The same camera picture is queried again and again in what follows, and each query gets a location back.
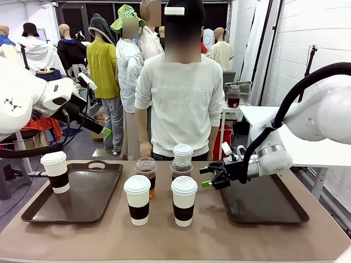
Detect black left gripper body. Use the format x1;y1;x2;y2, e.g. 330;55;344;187
61;94;107;135

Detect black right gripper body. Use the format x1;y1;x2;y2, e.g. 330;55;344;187
221;158;245;184

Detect clear cup dome lid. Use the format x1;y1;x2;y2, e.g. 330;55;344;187
134;157;158;200

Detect person's left forearm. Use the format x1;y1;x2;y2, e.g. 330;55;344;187
207;126;220;161

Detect person's right forearm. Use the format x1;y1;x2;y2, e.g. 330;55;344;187
138;108;152;143

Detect brown plastic serving tray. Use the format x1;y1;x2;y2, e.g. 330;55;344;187
219;174;310;225
21;160;124;224

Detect person's right hand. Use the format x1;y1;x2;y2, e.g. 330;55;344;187
139;141;153;159

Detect cardboard box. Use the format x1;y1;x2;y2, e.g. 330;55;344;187
92;114;107;142

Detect red bag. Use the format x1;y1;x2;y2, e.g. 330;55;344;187
217;123;234;161

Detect clear cup white lid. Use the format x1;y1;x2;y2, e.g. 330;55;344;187
170;143;194;181

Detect orange cloth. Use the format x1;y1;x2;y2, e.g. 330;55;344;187
19;117;63;142

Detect white paper cup brown sleeve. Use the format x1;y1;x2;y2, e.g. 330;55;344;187
123;175;151;227
171;176;199;227
40;151;71;195

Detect mannequin black jacket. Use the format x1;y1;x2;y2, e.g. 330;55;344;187
56;24;88;77

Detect mannequin white coat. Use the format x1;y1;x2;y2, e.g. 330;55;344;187
115;18;145;161

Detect person in white sweater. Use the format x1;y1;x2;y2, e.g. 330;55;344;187
134;0;225;162

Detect mannequin white cape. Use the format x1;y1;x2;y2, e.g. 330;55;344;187
15;32;66;76

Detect glass jar red liquid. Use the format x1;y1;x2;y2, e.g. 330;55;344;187
227;84;241;109

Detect steel container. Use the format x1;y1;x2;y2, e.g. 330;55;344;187
224;80;252;95

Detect dark gray hood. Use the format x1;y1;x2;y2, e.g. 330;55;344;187
88;13;117;46

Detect white side table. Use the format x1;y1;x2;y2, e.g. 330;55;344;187
239;105;351;201

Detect black hat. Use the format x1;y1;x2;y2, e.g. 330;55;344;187
21;22;40;38

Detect gray plastic stool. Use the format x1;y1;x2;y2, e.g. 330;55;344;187
0;157;31;201

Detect tall mannequin white shirt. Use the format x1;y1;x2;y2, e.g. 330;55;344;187
138;0;165;61

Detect mannequin blue top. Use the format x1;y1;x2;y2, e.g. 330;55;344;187
0;24;16;48

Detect green checked bucket hat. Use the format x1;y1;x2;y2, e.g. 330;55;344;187
110;4;146;35

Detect mannequin cream shirt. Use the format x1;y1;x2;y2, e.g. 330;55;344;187
210;26;235;72

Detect white head-mounted device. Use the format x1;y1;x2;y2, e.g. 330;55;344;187
163;7;185;16

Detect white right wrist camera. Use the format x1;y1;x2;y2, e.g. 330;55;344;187
220;141;234;157

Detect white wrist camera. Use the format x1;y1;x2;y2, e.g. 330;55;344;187
220;141;234;157
77;72;98;91

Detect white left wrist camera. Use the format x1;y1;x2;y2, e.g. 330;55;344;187
77;72;98;91

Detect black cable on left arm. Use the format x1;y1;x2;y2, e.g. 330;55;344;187
0;144;65;159

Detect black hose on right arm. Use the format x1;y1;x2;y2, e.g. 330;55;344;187
237;62;351;185

